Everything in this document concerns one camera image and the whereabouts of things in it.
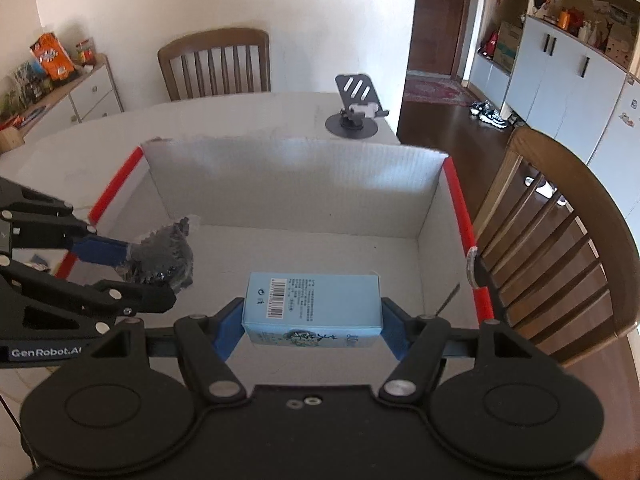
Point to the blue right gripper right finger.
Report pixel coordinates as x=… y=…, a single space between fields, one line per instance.
x=395 y=332

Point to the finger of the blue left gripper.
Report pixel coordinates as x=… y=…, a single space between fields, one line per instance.
x=100 y=250
x=140 y=294

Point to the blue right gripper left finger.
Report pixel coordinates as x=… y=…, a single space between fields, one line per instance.
x=229 y=329

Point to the dark seaweed snack packet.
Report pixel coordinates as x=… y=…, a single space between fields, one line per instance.
x=163 y=257

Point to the light blue small box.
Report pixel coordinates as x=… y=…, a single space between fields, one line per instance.
x=313 y=310

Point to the red shoe box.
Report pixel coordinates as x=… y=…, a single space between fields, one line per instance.
x=292 y=206

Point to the white sideboard cabinet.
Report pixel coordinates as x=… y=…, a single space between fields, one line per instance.
x=93 y=95

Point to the wooden chair right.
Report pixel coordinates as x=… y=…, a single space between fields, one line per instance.
x=556 y=255

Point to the wooden chair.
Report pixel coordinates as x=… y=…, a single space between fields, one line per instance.
x=556 y=255
x=216 y=62

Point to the black phone stand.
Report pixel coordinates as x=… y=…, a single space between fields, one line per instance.
x=361 y=108

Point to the orange snack bag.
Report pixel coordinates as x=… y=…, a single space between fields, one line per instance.
x=53 y=58

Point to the wooden chair far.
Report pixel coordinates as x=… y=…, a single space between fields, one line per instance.
x=216 y=62

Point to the white wall cabinets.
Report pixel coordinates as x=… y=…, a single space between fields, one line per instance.
x=557 y=65

